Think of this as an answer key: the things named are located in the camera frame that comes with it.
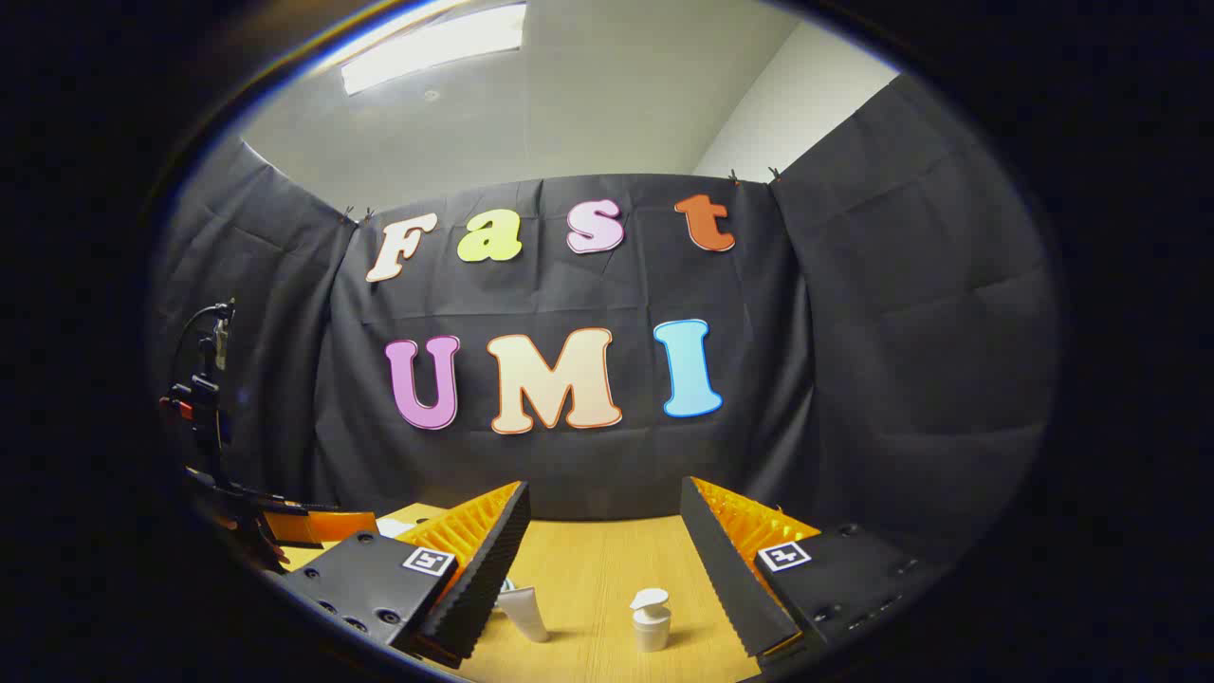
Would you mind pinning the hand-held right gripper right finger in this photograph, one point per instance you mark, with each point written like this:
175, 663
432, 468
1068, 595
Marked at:
726, 560

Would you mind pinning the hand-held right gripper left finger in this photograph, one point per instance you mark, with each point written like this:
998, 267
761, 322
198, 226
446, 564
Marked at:
488, 560

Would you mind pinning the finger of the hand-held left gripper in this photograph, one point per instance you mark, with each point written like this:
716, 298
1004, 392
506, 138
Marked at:
327, 524

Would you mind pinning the white squeeze tube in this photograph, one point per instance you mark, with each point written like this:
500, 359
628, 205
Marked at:
524, 612

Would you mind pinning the white pump bottle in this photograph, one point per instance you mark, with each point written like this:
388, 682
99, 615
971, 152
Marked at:
652, 621

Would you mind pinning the ceiling light panel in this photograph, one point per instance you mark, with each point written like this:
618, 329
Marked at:
432, 46

